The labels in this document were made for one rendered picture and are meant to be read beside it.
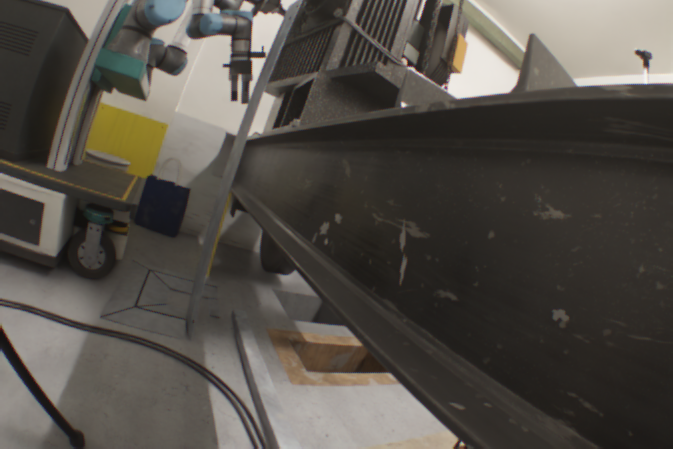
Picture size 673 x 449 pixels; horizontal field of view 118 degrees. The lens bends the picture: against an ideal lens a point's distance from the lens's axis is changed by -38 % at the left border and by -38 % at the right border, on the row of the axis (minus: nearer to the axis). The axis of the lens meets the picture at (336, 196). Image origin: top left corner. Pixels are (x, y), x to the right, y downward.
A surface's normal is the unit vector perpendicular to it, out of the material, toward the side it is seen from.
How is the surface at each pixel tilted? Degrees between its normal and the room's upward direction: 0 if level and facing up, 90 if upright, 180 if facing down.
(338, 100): 90
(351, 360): 90
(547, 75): 90
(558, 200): 90
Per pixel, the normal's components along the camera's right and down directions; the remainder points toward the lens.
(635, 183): -0.86, -0.28
